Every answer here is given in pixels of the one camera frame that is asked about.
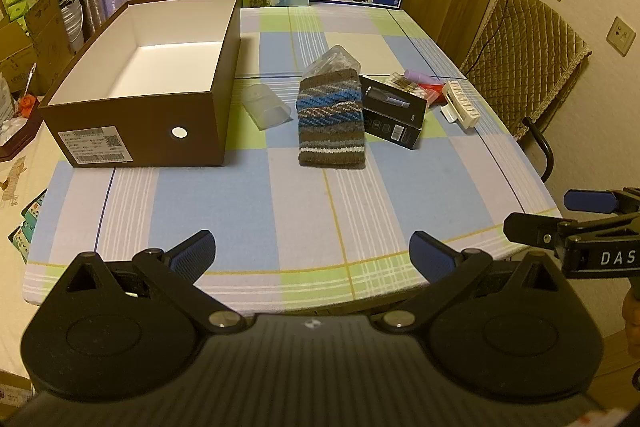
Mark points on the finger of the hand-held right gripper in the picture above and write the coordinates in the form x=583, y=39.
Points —
x=530, y=229
x=590, y=201

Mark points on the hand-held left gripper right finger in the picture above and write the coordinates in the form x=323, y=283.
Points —
x=432, y=257

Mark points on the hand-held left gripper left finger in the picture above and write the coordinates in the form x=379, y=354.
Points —
x=192, y=253

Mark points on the brown shoe box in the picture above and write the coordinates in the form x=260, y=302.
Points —
x=150, y=127

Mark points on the black product box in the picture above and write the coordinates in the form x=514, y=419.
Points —
x=395, y=117

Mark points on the red candy packet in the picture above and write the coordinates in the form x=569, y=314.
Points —
x=436, y=88

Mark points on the purple tube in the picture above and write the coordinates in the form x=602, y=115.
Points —
x=419, y=77

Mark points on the clear floss pick box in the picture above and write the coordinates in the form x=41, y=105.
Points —
x=332, y=59

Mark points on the person's right hand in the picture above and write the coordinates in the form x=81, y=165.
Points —
x=633, y=324

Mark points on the plaid tablecloth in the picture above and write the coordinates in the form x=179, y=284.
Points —
x=250, y=207

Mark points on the white comb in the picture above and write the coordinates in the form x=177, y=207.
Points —
x=462, y=104

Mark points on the quilted chair cover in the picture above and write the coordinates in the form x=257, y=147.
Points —
x=525, y=57

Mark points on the clear plastic cup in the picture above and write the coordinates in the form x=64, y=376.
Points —
x=265, y=107

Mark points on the pile of printed packets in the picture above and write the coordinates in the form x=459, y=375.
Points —
x=30, y=222

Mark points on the striped knitted sock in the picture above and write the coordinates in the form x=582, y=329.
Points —
x=330, y=127

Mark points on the cotton swab bag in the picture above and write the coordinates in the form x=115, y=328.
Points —
x=402, y=81

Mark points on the wooden tray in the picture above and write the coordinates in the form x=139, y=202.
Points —
x=22, y=139

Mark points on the orange toy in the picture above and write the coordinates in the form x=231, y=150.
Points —
x=27, y=104

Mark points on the pen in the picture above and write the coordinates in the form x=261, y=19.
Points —
x=30, y=79

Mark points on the cardboard boxes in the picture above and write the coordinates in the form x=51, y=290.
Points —
x=45, y=37

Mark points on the white plastic bag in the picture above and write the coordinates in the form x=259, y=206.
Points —
x=72, y=14

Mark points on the black chair frame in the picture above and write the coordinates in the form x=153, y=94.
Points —
x=542, y=147

